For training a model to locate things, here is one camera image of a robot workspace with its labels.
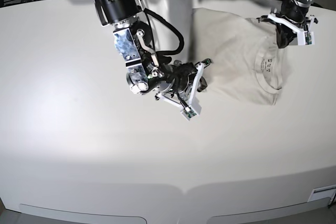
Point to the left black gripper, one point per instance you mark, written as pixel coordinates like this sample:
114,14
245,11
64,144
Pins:
294,11

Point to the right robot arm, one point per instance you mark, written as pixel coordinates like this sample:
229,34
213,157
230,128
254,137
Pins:
147,68

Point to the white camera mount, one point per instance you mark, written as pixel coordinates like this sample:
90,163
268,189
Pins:
305,33
189,107

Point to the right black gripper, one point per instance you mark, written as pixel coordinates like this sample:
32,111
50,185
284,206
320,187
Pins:
179,79

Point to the white label sticker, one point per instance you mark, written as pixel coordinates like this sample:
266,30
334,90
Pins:
322,192

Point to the light grey T-shirt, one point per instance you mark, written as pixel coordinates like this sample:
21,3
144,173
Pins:
246,61

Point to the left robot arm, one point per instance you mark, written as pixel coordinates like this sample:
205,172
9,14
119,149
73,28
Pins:
293,23

